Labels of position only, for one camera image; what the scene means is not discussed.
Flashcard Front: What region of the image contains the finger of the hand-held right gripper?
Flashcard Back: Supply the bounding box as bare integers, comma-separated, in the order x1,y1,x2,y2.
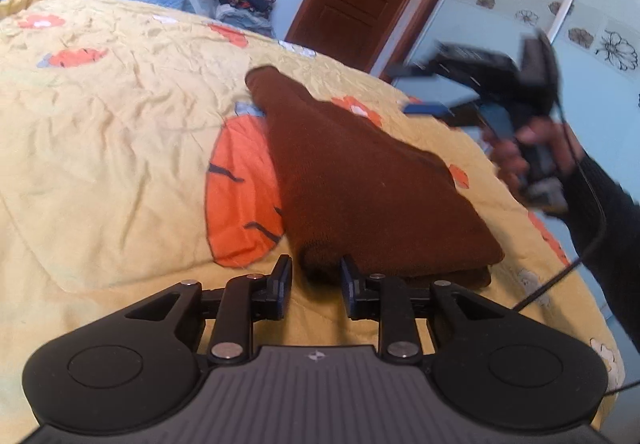
385,58,452,80
402,101,482,128

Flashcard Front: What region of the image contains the brown knit sweater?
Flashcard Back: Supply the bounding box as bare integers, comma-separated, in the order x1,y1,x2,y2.
245,66,505,289

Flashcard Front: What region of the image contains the black cable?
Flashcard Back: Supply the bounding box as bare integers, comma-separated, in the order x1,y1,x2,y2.
512,27,609,313

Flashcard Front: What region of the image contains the person's right forearm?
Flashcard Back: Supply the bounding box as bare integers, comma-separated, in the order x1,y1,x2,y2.
562,124,640,342

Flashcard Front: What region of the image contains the person's right hand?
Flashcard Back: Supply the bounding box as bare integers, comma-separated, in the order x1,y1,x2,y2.
482,117,577,195

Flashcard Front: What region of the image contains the yellow printed blanket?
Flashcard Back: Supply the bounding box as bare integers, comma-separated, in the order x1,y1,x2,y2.
0,0,626,444

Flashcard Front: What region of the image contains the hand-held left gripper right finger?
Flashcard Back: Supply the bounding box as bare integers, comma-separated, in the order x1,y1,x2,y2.
340,255,494,366

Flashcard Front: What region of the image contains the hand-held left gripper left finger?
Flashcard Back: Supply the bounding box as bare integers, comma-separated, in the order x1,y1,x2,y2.
125,254,294,366

